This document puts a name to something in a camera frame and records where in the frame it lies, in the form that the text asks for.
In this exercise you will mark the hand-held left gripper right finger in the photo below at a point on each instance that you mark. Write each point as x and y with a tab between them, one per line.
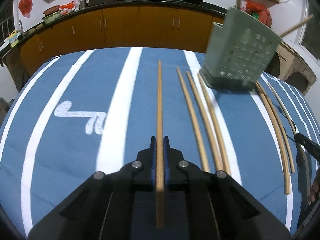
167	155

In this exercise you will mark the carved wooden furniture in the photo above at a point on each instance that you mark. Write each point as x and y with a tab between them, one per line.
297	65

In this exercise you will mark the red plastic bag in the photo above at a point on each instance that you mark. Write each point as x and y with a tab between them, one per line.
26	5

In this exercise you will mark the barred window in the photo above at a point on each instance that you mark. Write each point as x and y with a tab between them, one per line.
6	25

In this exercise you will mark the red and white bag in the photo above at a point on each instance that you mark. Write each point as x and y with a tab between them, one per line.
67	7

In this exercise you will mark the person's right hand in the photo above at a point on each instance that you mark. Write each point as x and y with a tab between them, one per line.
313	191

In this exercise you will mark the orange kitchen base cabinets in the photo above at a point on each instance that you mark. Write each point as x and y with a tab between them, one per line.
125	25

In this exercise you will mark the yellow detergent bottle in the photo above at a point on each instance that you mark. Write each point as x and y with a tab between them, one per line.
13	39

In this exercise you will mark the wooden chopstick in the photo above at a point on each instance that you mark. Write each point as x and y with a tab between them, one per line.
285	110
203	112
160	105
280	140
297	25
214	115
287	142
190	112

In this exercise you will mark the metal cup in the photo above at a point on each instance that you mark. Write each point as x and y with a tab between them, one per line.
83	4

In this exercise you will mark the pile of red bags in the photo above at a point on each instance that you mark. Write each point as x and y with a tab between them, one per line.
260	11

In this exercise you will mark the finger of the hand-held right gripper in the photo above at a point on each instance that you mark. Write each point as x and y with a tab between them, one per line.
308	143

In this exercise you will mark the metal faucet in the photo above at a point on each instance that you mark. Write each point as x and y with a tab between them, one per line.
22	26

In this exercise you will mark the green basin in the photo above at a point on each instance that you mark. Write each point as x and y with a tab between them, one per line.
51	18

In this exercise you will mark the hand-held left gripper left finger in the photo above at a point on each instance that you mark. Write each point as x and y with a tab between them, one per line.
153	155

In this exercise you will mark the blue white striped tablecloth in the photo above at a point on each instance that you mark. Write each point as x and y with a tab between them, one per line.
75	155

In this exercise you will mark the red bowl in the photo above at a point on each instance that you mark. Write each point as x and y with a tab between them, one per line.
52	10

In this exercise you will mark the green perforated utensil holder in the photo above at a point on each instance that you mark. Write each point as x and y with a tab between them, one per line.
237	42

